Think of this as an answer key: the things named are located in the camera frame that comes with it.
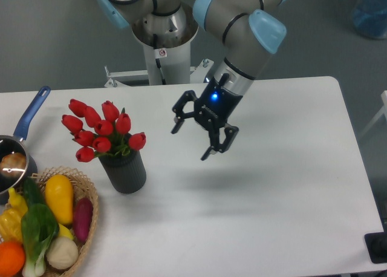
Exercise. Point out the yellow banana piece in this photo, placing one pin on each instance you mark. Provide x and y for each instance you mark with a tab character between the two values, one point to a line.
65	232

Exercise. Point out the blue translucent container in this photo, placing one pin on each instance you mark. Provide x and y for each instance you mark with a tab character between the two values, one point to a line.
369	18

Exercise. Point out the beige garlic bulb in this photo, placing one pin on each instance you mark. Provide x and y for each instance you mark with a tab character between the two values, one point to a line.
62	253

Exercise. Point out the black device at table edge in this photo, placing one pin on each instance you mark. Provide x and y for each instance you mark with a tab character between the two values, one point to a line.
376	245

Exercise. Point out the bread roll in pan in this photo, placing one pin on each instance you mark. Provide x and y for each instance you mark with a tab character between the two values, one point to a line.
13	165

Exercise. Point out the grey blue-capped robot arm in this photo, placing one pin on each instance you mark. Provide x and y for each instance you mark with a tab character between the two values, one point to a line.
245	27

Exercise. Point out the blue-handled saucepan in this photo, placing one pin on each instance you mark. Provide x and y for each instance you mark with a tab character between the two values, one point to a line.
15	143

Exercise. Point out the dark green cucumber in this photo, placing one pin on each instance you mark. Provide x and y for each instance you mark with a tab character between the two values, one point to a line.
32	192

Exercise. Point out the white chair frame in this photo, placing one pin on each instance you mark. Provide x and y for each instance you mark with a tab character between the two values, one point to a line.
379	117

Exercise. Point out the woven wicker basket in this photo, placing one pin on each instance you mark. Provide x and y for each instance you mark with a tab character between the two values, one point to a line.
82	187

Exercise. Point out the purple eggplant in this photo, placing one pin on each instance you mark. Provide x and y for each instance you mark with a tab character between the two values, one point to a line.
82	219

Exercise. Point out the yellow bell pepper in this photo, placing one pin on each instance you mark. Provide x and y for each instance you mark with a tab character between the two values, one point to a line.
11	217

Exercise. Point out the dark grey ribbed vase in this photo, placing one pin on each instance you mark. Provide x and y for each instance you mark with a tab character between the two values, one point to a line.
127	174

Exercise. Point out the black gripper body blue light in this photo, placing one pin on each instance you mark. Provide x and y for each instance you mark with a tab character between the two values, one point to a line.
215	104

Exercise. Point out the yellow squash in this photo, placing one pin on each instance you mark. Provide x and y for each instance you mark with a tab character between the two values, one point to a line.
59	198

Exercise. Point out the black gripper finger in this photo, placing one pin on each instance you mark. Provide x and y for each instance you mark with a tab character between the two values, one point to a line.
230	133
180	115

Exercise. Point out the orange fruit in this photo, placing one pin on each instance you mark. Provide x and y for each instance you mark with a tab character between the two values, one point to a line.
12	258

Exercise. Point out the red tulip bouquet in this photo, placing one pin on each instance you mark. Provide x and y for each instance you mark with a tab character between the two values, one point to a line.
108	135

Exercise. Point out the green bok choy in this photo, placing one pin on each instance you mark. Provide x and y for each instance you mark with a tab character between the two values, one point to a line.
39	227

